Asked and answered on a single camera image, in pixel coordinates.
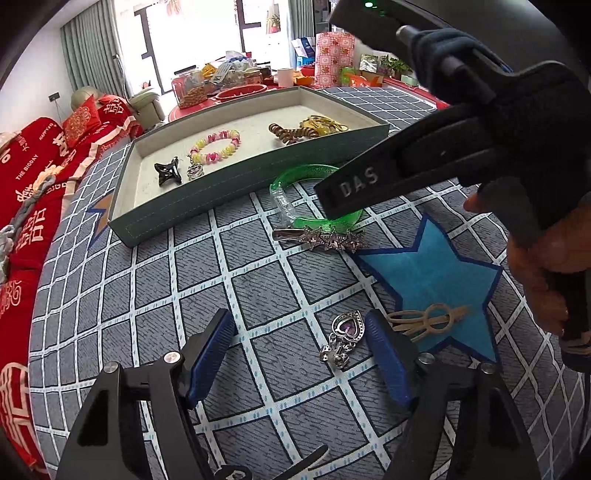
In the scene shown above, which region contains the silver purple heart pendant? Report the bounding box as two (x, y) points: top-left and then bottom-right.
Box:
(318, 310), (366, 370)

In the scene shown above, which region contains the beige bunny hair clip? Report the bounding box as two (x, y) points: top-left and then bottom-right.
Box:
(386, 303), (469, 343)

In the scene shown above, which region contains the silver star hair clip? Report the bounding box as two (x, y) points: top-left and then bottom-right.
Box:
(271, 227), (365, 253)

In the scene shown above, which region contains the green translucent bangle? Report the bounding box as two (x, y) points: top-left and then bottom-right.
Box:
(268, 163), (366, 232)

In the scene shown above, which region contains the silver crystal pendant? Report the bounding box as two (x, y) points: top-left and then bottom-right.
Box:
(187, 163), (204, 181)

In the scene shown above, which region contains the black claw hair clip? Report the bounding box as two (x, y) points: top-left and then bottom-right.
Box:
(153, 156), (182, 187)

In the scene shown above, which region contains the pink yellow beaded bracelet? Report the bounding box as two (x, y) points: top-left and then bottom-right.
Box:
(187, 128), (243, 166)

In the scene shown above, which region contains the brown braided hair tie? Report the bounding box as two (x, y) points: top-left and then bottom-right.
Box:
(298, 114), (350, 138)

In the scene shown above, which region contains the copper spiral hair tie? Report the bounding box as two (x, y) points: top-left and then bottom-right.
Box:
(268, 121), (320, 146)

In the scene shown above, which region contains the green jewelry tray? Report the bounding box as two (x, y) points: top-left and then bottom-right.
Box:
(108, 87), (390, 247)

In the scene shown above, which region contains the right human hand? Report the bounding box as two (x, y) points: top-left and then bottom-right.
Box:
(464, 191), (591, 356)

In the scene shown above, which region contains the grey checked tablecloth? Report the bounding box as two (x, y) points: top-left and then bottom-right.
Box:
(27, 86), (588, 480)

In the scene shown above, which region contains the potted green plant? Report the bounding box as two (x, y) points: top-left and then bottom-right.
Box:
(378, 55), (413, 80)

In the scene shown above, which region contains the red floral gift bag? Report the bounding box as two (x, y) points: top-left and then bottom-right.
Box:
(315, 32), (355, 88)

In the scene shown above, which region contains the white mug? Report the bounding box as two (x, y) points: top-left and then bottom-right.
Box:
(276, 68), (294, 88)

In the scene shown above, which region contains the beige armchair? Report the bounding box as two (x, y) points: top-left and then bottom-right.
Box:
(70, 86), (165, 131)

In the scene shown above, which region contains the red colander bowl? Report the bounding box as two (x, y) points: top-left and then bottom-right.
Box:
(214, 84), (267, 102)

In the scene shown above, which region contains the grey floral cloth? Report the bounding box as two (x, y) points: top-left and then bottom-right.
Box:
(1, 167), (56, 284)

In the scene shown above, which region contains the red wedding bedspread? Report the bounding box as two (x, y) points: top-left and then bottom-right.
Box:
(1, 100), (143, 479)

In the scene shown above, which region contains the red square pillow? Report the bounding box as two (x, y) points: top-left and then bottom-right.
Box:
(63, 95), (101, 149)

